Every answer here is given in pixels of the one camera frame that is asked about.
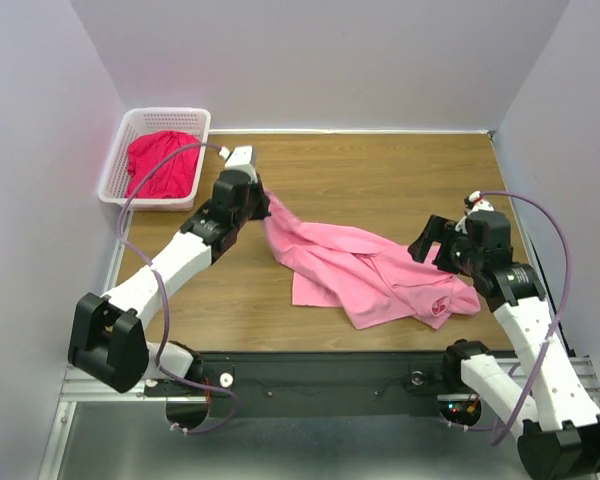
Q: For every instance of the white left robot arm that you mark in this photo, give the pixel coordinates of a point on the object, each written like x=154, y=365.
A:
x=108, y=334

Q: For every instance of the magenta t shirt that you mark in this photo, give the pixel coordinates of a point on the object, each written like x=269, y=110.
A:
x=175, y=178

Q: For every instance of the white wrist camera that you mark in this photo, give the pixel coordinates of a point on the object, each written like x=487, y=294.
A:
x=476, y=202
x=241, y=158

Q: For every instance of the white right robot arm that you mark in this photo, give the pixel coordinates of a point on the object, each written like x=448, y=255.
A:
x=555, y=422

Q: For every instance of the light pink t shirt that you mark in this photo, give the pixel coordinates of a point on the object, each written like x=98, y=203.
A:
x=373, y=279

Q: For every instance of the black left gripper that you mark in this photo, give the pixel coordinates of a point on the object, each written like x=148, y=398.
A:
x=263, y=200

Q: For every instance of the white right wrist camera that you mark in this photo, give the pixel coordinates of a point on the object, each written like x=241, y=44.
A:
x=476, y=202

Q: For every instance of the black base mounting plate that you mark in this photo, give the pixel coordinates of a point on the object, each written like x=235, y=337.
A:
x=330, y=384

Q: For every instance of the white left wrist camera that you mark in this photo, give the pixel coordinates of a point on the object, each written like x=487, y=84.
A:
x=241, y=158

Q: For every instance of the aluminium frame rail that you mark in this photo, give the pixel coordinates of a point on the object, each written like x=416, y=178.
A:
x=76, y=387

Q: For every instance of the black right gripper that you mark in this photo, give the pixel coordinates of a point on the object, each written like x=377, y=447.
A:
x=433, y=231

